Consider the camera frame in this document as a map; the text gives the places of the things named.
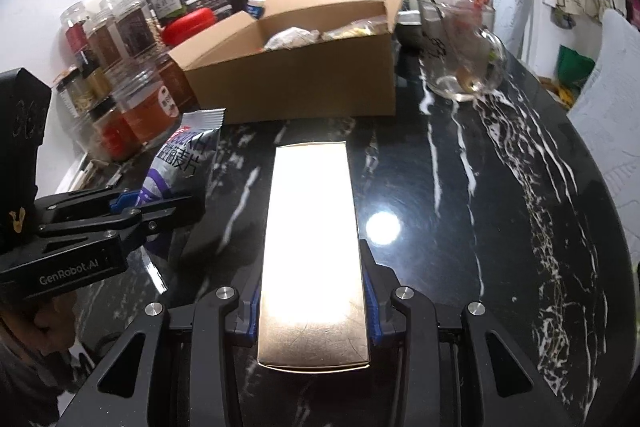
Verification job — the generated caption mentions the person's left hand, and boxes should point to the person's left hand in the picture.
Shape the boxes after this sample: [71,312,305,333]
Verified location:
[22,293,77,339]

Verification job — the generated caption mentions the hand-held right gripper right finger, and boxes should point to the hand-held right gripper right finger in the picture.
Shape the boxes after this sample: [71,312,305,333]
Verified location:
[360,247,586,427]

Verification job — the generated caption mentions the green bag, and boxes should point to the green bag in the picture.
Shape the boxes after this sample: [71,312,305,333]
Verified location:
[555,46,597,84]

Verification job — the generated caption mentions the silver purple snack bag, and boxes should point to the silver purple snack bag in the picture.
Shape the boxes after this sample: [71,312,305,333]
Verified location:
[135,108,227,259]

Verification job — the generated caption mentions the cluster of plastic spice jars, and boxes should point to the cluster of plastic spice jars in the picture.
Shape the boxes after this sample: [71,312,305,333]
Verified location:
[52,0,199,164]

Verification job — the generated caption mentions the person's left forearm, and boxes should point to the person's left forearm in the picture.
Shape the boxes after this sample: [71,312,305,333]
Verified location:
[0,302,86,414]

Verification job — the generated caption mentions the glass mug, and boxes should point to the glass mug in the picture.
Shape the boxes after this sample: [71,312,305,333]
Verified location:
[417,0,509,104]

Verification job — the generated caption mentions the cardboard box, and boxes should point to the cardboard box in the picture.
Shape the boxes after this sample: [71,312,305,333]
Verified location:
[169,0,407,126]

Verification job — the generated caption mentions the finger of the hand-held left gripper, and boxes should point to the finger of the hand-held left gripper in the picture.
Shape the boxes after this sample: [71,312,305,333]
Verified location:
[35,186,139,226]
[37,192,206,249]

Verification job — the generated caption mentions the white patterned bread packet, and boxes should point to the white patterned bread packet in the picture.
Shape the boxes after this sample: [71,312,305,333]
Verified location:
[264,27,322,54]

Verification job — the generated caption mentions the gold rectangular box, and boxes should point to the gold rectangular box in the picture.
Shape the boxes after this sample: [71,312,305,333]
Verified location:
[256,142,374,373]

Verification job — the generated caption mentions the white paper sheets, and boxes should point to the white paper sheets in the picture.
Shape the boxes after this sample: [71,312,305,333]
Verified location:
[62,154,124,196]

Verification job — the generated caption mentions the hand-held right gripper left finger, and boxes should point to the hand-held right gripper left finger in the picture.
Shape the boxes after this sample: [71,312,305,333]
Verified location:
[57,252,273,427]

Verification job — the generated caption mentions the light blue covered chair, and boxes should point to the light blue covered chair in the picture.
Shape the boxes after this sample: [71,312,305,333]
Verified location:
[567,9,640,259]
[492,0,536,64]

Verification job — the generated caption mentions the plastic bag of goods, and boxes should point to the plastic bag of goods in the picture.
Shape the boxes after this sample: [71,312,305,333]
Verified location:
[537,74,577,108]

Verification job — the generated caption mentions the red plastic container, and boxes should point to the red plastic container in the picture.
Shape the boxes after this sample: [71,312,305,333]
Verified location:
[161,8,217,48]

